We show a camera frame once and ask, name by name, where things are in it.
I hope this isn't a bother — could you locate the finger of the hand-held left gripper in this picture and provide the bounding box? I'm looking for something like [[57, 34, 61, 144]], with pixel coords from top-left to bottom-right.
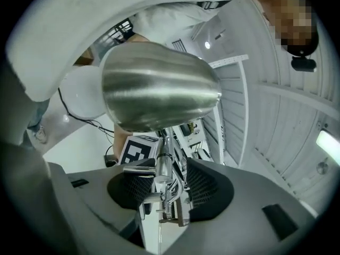
[[164, 157, 319, 255]]

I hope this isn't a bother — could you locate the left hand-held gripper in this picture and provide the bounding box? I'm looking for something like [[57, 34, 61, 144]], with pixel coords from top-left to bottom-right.
[[44, 134, 160, 255]]

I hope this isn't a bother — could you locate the silver metal stand device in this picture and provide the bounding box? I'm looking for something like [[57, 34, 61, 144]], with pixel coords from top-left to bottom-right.
[[59, 41, 223, 227]]

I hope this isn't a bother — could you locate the person's left forearm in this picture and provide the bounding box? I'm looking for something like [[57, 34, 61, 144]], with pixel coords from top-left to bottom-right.
[[113, 123, 134, 159]]

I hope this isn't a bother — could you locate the round ceiling sensor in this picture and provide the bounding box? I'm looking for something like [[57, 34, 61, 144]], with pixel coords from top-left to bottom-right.
[[317, 157, 330, 175]]

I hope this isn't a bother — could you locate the person's right shoe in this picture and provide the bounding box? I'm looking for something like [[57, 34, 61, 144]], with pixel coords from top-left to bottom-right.
[[34, 126, 49, 145]]

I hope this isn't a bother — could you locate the long ceiling light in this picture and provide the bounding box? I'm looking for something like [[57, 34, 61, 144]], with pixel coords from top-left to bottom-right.
[[315, 130, 340, 167]]

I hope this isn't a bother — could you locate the person's right jeans leg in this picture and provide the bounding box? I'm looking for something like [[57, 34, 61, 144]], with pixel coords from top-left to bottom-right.
[[26, 99, 51, 132]]

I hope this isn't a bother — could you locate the person's white shirt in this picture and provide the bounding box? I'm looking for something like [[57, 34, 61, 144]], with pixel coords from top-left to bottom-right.
[[5, 0, 269, 103]]

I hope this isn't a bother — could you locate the person's head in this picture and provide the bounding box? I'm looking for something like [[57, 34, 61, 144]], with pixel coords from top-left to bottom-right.
[[245, 0, 320, 57]]

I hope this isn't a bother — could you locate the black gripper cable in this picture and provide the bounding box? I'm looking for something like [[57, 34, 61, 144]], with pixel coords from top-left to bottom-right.
[[57, 88, 119, 167]]

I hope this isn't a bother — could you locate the black head-worn camera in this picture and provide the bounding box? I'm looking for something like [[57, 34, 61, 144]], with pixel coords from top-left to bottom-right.
[[291, 57, 317, 72]]

